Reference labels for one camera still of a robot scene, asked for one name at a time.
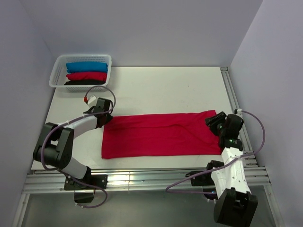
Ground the aluminium side rail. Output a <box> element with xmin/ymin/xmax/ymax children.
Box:
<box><xmin>220</xmin><ymin>67</ymin><xmax>258</xmax><ymax>167</ymax></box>

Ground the white perforated plastic basket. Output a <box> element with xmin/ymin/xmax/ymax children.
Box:
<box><xmin>49</xmin><ymin>54</ymin><xmax>112</xmax><ymax>92</ymax></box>

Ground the rolled red t shirt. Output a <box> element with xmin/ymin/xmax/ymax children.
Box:
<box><xmin>66</xmin><ymin>71</ymin><xmax>107</xmax><ymax>81</ymax></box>

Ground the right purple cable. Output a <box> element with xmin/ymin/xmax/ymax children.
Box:
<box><xmin>165</xmin><ymin>109</ymin><xmax>266</xmax><ymax>195</ymax></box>

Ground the purple cable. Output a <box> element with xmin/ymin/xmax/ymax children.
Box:
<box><xmin>165</xmin><ymin>109</ymin><xmax>266</xmax><ymax>195</ymax></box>
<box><xmin>40</xmin><ymin>85</ymin><xmax>116</xmax><ymax>209</ymax></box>

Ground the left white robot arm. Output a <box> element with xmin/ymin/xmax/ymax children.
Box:
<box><xmin>33</xmin><ymin>96</ymin><xmax>114</xmax><ymax>190</ymax></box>

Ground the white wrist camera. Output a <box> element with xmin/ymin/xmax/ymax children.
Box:
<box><xmin>84</xmin><ymin>95</ymin><xmax>98</xmax><ymax>108</ymax></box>
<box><xmin>234</xmin><ymin>108</ymin><xmax>243</xmax><ymax>115</ymax></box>

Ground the aluminium front rail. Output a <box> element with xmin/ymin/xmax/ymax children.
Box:
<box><xmin>22</xmin><ymin>167</ymin><xmax>271</xmax><ymax>194</ymax></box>

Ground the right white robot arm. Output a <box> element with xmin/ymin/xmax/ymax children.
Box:
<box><xmin>205</xmin><ymin>112</ymin><xmax>258</xmax><ymax>227</ymax></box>

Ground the red t shirt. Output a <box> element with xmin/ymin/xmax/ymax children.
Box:
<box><xmin>101</xmin><ymin>110</ymin><xmax>221</xmax><ymax>159</ymax></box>
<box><xmin>66</xmin><ymin>71</ymin><xmax>107</xmax><ymax>81</ymax></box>

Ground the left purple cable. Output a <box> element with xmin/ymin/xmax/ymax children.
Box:
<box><xmin>40</xmin><ymin>85</ymin><xmax>116</xmax><ymax>209</ymax></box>

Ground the rolled black t shirt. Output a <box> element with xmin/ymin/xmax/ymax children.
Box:
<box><xmin>64</xmin><ymin>79</ymin><xmax>106</xmax><ymax>86</ymax></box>

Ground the rolled blue t shirt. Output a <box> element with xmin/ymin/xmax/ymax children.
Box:
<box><xmin>66</xmin><ymin>61</ymin><xmax>108</xmax><ymax>73</ymax></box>

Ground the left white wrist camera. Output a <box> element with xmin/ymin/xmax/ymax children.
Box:
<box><xmin>84</xmin><ymin>95</ymin><xmax>98</xmax><ymax>108</ymax></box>

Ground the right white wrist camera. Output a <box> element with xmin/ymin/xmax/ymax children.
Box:
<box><xmin>234</xmin><ymin>108</ymin><xmax>243</xmax><ymax>115</ymax></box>

